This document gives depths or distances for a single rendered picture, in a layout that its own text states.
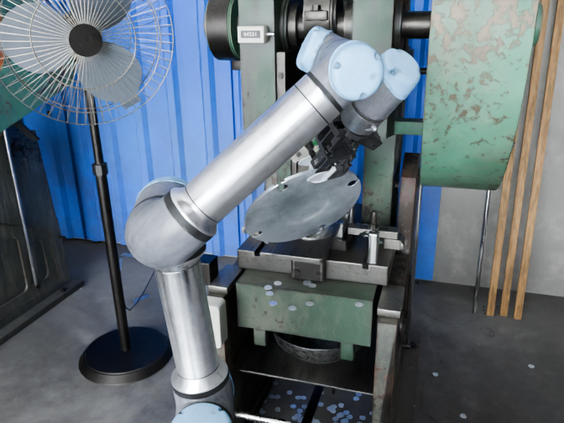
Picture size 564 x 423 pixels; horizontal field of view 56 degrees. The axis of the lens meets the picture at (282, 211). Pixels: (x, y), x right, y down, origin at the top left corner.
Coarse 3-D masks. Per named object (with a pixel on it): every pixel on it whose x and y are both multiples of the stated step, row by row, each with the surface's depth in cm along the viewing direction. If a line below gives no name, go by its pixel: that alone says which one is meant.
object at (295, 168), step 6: (300, 150) 147; (306, 150) 146; (294, 156) 148; (300, 156) 147; (306, 156) 147; (294, 162) 150; (294, 168) 150; (300, 168) 146; (306, 168) 146; (294, 174) 151
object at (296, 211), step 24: (264, 192) 113; (288, 192) 115; (312, 192) 119; (336, 192) 122; (264, 216) 121; (288, 216) 125; (312, 216) 129; (336, 216) 132; (264, 240) 131; (288, 240) 135
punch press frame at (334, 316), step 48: (240, 0) 134; (288, 0) 139; (384, 0) 124; (240, 48) 138; (288, 48) 142; (384, 48) 128; (384, 144) 166; (384, 192) 172; (240, 288) 151; (288, 288) 147; (336, 288) 147; (336, 336) 147
